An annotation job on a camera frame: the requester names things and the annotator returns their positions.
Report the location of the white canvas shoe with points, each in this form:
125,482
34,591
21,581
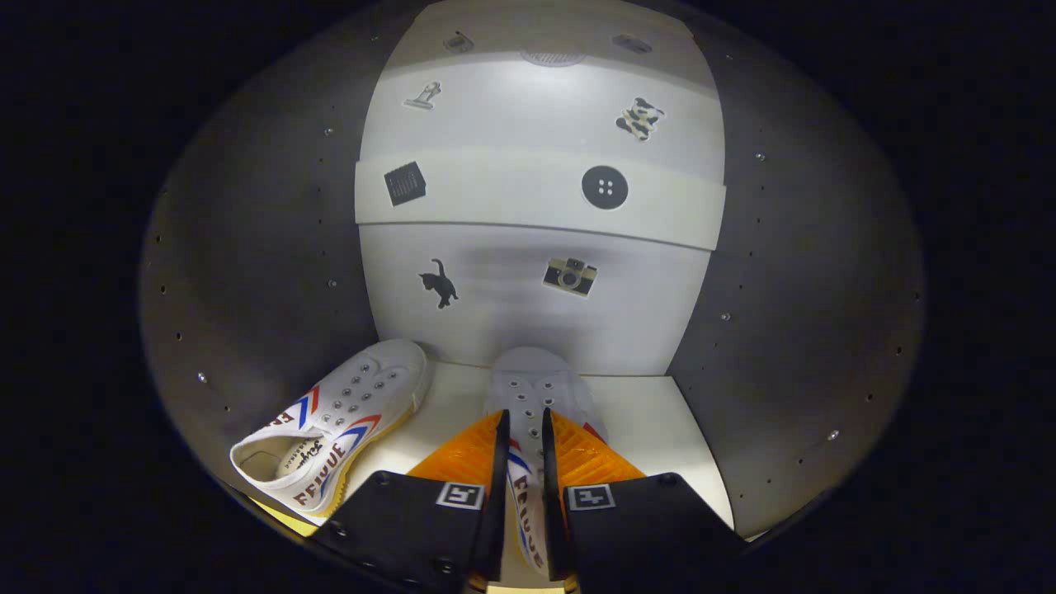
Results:
528,379
355,396

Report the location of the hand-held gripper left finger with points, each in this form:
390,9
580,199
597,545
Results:
493,511

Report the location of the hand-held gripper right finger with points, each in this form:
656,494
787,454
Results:
554,511

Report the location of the dark grey shoe cabinet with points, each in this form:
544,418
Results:
511,132

